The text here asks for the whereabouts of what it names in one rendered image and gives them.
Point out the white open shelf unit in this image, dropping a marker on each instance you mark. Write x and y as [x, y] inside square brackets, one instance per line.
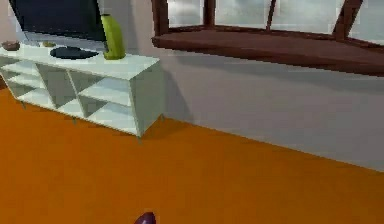
[110, 68]

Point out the brown framed window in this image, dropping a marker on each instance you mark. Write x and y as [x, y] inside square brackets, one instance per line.
[266, 43]

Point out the green vase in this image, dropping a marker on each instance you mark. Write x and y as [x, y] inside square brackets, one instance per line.
[113, 36]

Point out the purple rounded object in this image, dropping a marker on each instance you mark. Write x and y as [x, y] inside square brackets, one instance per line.
[146, 219]

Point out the small olive round object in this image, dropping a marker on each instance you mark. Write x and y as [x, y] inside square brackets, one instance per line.
[49, 44]

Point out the black television set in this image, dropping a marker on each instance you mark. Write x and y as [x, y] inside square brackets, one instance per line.
[56, 16]

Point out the brown bowl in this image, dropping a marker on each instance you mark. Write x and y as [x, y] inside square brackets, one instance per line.
[10, 45]

